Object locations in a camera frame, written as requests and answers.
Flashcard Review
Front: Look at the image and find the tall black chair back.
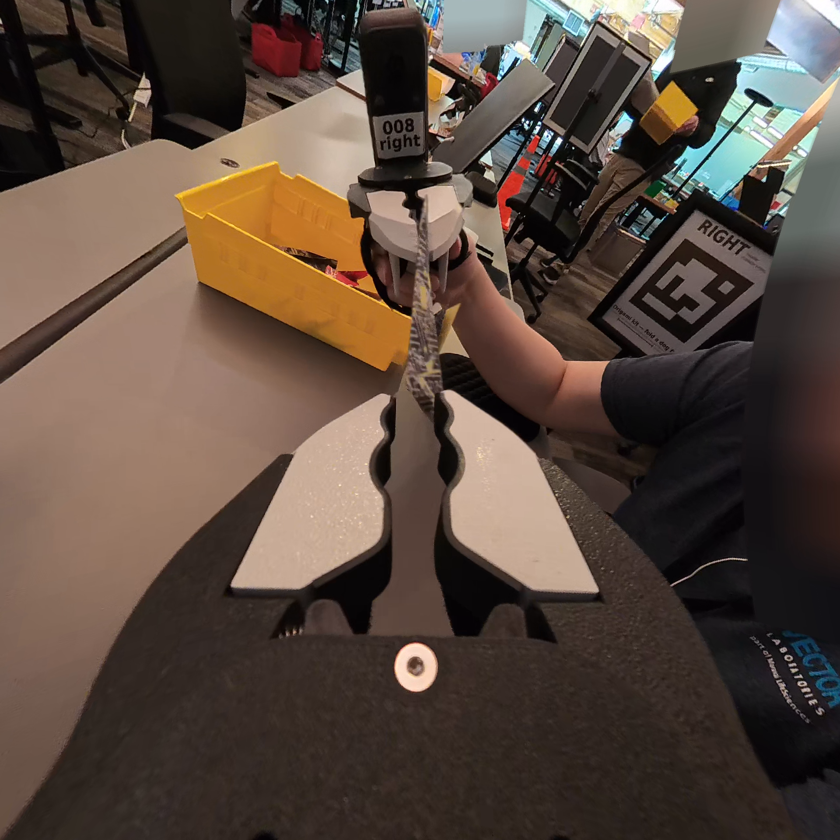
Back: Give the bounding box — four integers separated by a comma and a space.
121, 0, 247, 151

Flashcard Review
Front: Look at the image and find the black framed marker sign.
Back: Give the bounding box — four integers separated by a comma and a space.
587, 190, 778, 358

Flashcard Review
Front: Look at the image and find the white framed black panel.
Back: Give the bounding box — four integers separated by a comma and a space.
545, 23, 654, 155

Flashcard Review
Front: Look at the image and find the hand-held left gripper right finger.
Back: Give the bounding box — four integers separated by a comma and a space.
435, 394, 602, 603

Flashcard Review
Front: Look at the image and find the person's right forearm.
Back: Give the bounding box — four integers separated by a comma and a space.
453, 276, 621, 441

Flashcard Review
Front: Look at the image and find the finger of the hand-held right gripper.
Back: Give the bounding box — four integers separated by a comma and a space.
421, 186, 462, 291
365, 189, 421, 298

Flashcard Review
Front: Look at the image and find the orange traffic cone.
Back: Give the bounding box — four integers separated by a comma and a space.
497, 152, 530, 231

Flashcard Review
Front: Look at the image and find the black wrist rest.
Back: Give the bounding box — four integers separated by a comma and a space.
438, 353, 549, 442

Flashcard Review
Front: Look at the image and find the person's right hand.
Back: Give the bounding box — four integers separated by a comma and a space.
382, 252, 494, 324

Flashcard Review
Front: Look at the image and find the black office chair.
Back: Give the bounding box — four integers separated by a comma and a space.
504, 157, 608, 324

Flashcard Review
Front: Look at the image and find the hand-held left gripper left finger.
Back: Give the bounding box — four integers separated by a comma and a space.
228, 394, 399, 598

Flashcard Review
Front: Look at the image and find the black tilted board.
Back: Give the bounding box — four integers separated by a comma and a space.
433, 59, 555, 175

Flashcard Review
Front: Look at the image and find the small yellow box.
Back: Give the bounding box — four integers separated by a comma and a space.
640, 82, 700, 145

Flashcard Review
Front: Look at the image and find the red storage bin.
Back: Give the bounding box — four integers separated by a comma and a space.
282, 16, 324, 70
251, 23, 303, 76

